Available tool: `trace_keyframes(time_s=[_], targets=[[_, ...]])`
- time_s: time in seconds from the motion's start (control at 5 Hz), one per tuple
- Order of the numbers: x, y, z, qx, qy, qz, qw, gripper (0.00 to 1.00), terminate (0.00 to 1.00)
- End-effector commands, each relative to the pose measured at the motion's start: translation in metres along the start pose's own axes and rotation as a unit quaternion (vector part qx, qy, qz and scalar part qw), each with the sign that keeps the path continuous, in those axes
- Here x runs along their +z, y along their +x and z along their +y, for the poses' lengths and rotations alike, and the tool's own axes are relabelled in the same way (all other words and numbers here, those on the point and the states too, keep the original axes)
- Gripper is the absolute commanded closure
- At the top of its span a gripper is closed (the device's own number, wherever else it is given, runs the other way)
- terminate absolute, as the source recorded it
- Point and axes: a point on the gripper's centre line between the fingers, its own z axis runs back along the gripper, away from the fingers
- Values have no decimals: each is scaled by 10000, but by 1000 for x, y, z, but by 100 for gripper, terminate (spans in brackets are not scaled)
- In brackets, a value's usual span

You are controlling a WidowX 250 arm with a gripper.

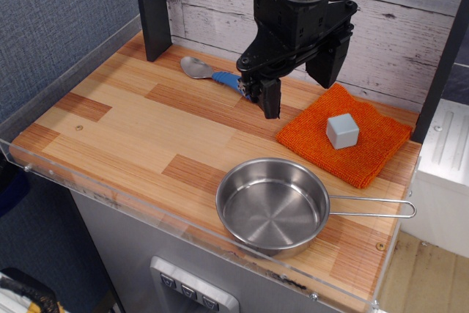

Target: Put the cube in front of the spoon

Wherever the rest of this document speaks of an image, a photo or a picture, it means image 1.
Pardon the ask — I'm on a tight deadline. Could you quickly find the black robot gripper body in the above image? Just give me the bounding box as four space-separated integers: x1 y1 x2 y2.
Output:
237 0 358 78

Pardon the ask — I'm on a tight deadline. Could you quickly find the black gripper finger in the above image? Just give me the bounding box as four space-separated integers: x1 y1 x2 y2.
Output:
250 78 281 119
306 31 352 89

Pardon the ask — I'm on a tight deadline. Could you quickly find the grey cube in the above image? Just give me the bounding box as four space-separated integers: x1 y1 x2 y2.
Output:
326 114 360 150

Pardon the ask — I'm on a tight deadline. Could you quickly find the orange folded cloth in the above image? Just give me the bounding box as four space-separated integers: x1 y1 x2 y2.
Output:
276 84 413 188

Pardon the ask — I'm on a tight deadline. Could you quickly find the small steel pan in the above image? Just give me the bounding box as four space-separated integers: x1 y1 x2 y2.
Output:
215 158 393 259

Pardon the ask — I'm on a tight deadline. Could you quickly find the white metal box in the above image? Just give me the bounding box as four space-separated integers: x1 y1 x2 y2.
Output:
401 99 468 257

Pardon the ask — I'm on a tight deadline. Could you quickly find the grey cabinet body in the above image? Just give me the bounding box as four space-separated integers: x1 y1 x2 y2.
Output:
73 192 372 312

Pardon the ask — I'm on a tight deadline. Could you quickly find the silver button panel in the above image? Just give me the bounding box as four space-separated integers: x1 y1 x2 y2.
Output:
149 256 240 312

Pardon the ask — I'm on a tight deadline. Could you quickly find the clear acrylic guard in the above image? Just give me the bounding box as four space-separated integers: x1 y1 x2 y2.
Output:
1 15 398 304

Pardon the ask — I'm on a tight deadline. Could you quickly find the black yellow object bottom left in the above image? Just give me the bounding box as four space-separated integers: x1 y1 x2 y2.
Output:
1 268 66 312

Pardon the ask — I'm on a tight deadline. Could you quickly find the spoon with blue handle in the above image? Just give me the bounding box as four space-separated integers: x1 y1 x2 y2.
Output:
180 56 251 100

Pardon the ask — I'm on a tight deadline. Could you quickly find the dark grey right post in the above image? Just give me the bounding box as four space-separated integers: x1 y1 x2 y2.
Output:
411 0 468 144

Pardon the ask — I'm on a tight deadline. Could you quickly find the dark grey post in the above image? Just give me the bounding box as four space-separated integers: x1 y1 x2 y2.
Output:
138 0 172 62
411 0 468 144

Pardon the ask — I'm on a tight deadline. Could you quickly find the dark grey left post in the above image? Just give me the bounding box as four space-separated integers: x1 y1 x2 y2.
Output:
138 0 172 62

